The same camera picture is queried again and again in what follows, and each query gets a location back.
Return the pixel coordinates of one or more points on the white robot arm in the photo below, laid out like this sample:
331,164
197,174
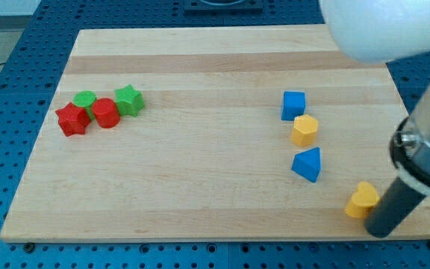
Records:
380,31

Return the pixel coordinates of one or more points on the blue cube block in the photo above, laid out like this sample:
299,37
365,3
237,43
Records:
293,105

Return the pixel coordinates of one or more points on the green star block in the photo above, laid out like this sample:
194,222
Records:
129,101

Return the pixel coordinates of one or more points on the red star block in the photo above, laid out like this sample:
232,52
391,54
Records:
72,119

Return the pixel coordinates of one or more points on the wooden board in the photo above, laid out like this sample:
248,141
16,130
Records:
209,157

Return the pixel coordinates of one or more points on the yellow hexagon block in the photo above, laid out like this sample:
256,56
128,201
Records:
304,130

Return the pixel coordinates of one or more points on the blue triangular prism block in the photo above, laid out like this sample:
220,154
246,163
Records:
308,164

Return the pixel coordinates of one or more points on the red cylinder block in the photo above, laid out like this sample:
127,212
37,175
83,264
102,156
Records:
105,112

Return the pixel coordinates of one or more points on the green cylinder block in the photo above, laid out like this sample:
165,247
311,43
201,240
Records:
85,100

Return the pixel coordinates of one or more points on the yellow heart block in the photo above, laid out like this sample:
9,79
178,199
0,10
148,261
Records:
362,201

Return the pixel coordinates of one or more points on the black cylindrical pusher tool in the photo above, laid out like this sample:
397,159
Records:
394,206

